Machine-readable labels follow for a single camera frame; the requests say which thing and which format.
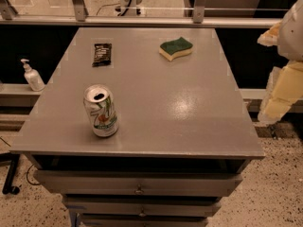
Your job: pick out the green yellow sponge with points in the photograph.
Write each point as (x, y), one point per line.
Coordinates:
(175, 48)

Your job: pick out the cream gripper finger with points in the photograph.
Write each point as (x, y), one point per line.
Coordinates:
(270, 36)
(284, 88)

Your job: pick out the black snack packet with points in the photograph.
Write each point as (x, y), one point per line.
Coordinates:
(102, 55)

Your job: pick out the black stand leg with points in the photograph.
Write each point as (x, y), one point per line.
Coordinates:
(12, 160)

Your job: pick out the metal railing frame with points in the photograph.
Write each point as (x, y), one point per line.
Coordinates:
(159, 13)

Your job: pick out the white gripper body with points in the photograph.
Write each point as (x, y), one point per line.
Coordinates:
(293, 37)

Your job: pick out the white green 7up can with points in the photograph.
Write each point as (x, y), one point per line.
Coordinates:
(99, 104)

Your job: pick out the white pump soap bottle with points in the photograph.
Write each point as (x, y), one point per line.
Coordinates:
(32, 77)

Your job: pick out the grey drawer cabinet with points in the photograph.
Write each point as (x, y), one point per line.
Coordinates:
(184, 135)

